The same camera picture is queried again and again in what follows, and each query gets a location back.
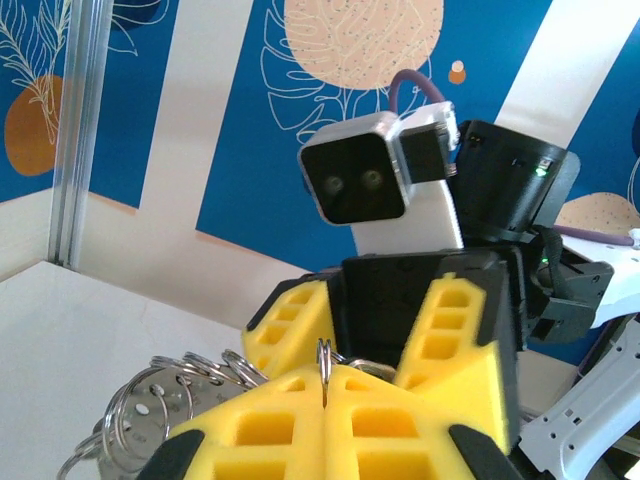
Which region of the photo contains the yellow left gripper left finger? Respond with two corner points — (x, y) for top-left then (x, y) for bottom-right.
(134, 364), (327, 480)

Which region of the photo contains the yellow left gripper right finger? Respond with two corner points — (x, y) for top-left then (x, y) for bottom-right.
(324, 366), (527, 480)

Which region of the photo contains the silver keyring chain strip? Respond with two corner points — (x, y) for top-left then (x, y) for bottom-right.
(56, 338), (334, 480)

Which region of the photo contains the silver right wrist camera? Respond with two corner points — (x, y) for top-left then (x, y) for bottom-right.
(298, 101), (465, 252)

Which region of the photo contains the aluminium frame post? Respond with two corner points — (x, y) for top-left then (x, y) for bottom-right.
(49, 0), (116, 268)

